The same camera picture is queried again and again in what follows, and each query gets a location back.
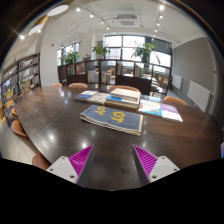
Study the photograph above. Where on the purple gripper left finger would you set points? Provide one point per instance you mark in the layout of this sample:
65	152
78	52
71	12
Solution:
74	168

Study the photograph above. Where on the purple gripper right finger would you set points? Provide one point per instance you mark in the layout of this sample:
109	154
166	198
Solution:
151	168

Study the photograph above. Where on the folded blue yellow towel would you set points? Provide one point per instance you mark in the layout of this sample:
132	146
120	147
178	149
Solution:
122	121

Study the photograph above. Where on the orange chair left near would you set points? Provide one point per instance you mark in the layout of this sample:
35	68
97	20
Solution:
40	161

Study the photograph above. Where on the orange chair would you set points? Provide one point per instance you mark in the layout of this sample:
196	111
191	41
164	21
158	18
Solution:
123	87
13	111
176	100
57	85
40	161
78	85
18	129

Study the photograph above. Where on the purple white book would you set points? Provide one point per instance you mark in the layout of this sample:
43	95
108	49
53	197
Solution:
169	112

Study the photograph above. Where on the colourful picture book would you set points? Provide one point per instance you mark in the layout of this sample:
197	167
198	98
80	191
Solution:
149	107

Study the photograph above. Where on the orange chair left middle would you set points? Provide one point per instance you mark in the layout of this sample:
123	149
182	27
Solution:
18	129

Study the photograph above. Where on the orange chair far right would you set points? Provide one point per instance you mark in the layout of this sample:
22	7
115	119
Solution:
176	100

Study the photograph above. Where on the stacked books blue label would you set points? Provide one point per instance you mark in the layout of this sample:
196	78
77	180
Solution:
124	97

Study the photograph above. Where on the blue cover book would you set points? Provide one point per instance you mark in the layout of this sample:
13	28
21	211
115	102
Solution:
84	96

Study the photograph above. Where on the cream cover book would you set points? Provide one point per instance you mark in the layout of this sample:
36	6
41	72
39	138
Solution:
98	98

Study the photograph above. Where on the orange chair far leftmost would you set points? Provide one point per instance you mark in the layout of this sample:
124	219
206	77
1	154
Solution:
57	85

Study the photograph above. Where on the orange chair far centre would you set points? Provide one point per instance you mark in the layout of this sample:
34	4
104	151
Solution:
123	87

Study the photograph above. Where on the small white radiator far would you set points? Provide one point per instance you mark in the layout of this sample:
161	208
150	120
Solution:
177	81

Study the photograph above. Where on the dark low bookshelf divider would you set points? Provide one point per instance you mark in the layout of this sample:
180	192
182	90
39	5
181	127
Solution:
102	73

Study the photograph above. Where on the potted plant left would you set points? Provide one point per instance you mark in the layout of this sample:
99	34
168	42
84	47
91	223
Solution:
71	57

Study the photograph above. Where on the potted plant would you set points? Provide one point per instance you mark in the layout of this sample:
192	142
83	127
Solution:
71	57
101	50
143	50

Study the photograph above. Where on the potted plant right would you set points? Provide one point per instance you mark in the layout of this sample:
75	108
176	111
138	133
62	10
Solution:
143	50

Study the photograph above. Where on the potted plant centre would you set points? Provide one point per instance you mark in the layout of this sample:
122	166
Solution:
101	50

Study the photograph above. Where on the ceiling air conditioner unit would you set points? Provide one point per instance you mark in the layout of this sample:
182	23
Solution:
127	20

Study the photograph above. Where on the white wall radiator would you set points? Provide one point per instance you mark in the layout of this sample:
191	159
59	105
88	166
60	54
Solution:
199	95

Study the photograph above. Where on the tall wall bookshelf left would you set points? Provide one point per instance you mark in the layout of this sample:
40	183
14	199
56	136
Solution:
20	75

